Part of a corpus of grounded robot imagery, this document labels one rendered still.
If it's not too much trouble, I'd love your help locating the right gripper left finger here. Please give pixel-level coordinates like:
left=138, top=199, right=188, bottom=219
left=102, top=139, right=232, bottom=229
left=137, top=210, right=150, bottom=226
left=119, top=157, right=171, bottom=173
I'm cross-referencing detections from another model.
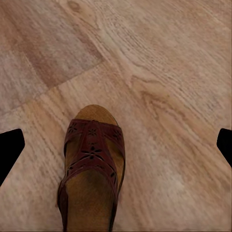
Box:
left=0, top=129, right=25, bottom=186

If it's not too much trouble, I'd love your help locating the sandal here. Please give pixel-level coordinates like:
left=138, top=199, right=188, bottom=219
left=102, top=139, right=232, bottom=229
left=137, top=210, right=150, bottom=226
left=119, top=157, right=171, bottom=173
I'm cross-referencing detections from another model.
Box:
left=55, top=104, right=126, bottom=232

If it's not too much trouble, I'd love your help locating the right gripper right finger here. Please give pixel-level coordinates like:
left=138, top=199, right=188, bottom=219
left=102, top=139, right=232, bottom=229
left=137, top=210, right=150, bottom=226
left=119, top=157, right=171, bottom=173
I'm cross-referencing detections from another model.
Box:
left=217, top=128, right=232, bottom=167

